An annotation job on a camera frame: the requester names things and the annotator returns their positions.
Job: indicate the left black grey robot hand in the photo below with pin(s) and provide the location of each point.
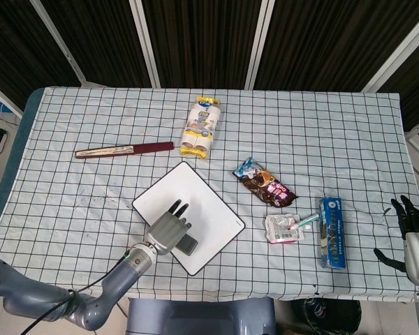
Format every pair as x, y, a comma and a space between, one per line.
165, 230

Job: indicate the grey whiteboard eraser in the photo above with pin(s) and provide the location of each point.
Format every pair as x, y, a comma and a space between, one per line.
188, 246

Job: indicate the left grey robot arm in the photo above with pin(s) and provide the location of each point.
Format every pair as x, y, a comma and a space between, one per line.
31, 296

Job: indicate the white whiteboard with black rim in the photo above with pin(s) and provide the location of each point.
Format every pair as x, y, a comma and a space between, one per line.
202, 188

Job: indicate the dark red folding fan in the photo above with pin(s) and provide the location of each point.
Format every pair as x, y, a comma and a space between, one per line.
150, 148

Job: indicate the long blue cardboard box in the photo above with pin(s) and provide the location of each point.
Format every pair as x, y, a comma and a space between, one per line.
331, 237

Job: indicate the grey blue robot torso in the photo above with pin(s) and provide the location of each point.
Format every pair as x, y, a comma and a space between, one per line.
195, 314

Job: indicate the white black checked tablecloth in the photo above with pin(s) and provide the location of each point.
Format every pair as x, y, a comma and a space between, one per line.
73, 216

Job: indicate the yellow white roll refill pack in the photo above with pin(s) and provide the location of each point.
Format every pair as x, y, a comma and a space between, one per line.
200, 129

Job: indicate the brown chocolate snack packet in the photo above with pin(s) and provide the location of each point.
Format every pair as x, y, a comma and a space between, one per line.
265, 185

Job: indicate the black bag under table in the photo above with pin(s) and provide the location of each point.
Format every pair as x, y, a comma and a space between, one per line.
328, 317

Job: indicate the clear pouch with pink edge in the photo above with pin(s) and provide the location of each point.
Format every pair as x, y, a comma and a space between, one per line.
283, 230

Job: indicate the small white green tube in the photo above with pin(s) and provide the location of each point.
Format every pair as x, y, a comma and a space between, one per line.
305, 220

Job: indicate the blue table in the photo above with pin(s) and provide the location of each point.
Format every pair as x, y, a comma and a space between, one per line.
15, 157

